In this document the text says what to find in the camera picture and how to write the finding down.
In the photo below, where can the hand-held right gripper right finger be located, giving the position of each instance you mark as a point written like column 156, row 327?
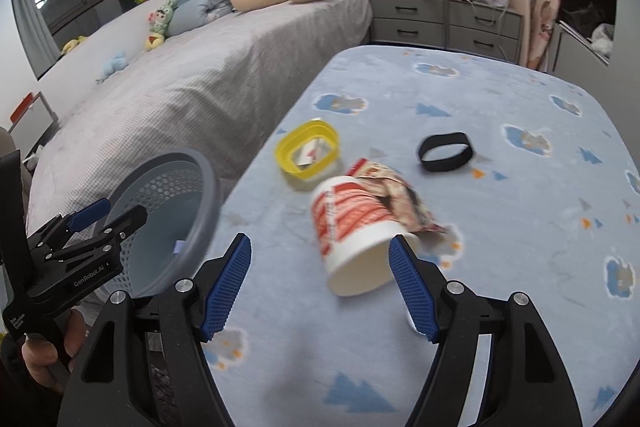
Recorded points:
column 412, row 287

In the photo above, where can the beige red snack wrapper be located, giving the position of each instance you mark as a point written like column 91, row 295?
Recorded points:
column 405, row 199

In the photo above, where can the red white paper cup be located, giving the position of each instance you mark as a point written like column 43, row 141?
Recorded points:
column 350, row 242

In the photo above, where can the grey bed with checkered sheet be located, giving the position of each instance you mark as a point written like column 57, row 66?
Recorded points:
column 200, row 82

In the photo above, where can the white orange furniture piece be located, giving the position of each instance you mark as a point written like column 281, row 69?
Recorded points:
column 30, row 117

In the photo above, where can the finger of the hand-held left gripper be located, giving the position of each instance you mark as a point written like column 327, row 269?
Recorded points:
column 92, row 211
column 122, row 221

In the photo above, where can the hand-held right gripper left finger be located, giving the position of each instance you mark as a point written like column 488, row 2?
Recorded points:
column 227, row 287

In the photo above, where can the small white bag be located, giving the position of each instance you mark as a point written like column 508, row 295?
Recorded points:
column 602, row 38

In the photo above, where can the plain pink board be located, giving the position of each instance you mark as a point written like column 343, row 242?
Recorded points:
column 519, row 12

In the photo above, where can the black elastic band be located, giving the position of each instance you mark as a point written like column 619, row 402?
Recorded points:
column 432, row 162

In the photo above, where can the small blue plush toy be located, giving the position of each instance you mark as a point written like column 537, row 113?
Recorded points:
column 112, row 67

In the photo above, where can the light blue printed blanket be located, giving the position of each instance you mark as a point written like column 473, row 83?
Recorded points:
column 500, row 232

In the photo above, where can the green plush doll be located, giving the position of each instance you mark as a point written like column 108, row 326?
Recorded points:
column 164, row 17

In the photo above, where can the grey perforated plastic bin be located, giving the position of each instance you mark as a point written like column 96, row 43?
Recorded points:
column 160, row 217

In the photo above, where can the grey curtain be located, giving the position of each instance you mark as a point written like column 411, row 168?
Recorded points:
column 32, row 27

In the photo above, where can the pink printed board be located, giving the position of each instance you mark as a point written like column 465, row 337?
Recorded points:
column 544, row 27

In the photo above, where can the grey two-drawer nightstand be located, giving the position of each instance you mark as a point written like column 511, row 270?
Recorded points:
column 482, row 32
column 407, row 19

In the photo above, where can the red hearts playing card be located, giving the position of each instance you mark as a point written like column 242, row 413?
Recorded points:
column 306, row 152

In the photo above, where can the small purple box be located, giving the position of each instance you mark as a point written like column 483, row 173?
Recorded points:
column 179, row 247

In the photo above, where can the dark cloth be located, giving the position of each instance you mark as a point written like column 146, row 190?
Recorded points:
column 580, row 19

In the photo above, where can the person's left hand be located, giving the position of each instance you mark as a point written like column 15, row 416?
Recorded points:
column 75, row 332

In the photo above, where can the yellow red plush toy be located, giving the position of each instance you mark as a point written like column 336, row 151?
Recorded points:
column 155, row 42

